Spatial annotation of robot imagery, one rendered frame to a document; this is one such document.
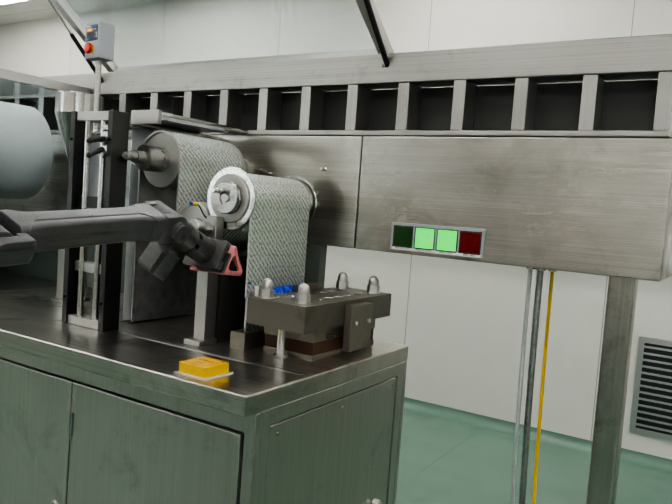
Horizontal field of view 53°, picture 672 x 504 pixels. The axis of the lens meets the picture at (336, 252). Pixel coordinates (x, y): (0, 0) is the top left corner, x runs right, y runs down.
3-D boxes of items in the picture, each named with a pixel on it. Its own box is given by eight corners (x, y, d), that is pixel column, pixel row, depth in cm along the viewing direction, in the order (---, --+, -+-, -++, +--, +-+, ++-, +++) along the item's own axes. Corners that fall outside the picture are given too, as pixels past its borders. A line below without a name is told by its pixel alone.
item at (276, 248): (244, 297, 157) (249, 218, 155) (301, 290, 177) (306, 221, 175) (246, 297, 156) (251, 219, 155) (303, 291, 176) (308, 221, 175)
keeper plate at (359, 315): (341, 351, 157) (345, 304, 157) (362, 345, 166) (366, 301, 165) (350, 352, 156) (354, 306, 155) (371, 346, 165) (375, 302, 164)
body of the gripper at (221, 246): (221, 271, 140) (200, 256, 134) (187, 266, 146) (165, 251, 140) (233, 244, 142) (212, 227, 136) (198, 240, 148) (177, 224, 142)
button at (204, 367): (178, 373, 131) (178, 360, 131) (203, 367, 137) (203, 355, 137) (204, 380, 127) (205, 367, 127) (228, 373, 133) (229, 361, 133)
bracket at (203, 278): (182, 344, 157) (189, 214, 155) (201, 340, 163) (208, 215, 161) (197, 347, 155) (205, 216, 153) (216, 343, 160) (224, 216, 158)
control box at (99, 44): (78, 58, 187) (80, 21, 186) (99, 63, 192) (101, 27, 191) (93, 56, 182) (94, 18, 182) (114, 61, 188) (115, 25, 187)
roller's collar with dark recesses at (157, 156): (133, 170, 168) (134, 144, 168) (151, 172, 173) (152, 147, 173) (151, 170, 165) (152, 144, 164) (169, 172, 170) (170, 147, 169)
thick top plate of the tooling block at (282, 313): (245, 323, 151) (247, 296, 151) (338, 307, 185) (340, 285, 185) (303, 334, 143) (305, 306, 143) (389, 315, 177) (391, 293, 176)
